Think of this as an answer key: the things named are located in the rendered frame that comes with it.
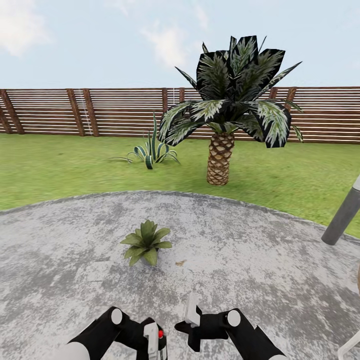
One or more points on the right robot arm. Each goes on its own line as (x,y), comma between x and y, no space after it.
(251,343)

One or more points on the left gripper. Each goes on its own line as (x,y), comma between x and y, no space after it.
(139,342)

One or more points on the bush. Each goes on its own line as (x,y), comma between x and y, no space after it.
(151,148)
(230,83)

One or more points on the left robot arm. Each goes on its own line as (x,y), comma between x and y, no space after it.
(94,340)

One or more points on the pot plant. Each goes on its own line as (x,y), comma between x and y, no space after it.
(146,243)

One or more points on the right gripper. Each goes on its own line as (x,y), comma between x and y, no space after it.
(197,333)

